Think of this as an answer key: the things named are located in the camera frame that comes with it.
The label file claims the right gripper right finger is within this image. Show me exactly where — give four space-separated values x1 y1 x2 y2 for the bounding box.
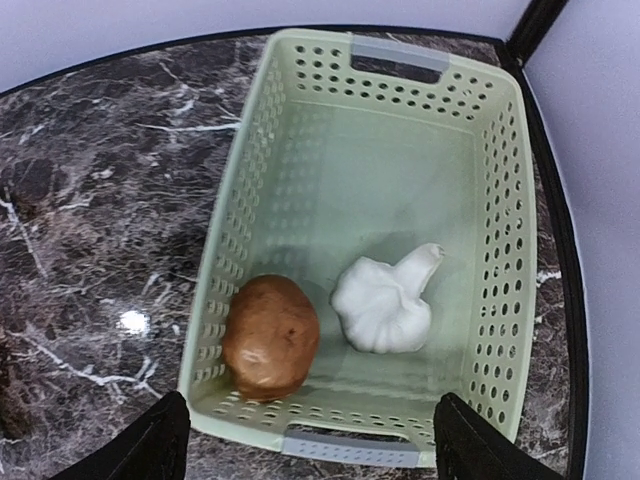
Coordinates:
433 393 563 480

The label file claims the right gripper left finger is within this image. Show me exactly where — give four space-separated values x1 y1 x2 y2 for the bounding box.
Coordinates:
51 391 191 480

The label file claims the white garlic toy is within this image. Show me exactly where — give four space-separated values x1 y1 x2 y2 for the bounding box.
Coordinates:
330 243 444 354

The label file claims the brown potato toy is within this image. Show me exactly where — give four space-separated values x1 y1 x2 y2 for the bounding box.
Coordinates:
222 274 320 403

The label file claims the green plastic basket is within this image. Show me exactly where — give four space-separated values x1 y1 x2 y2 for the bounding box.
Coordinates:
178 29 537 468

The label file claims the right black corner post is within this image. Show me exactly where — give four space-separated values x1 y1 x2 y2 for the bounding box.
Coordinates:
506 0 568 63

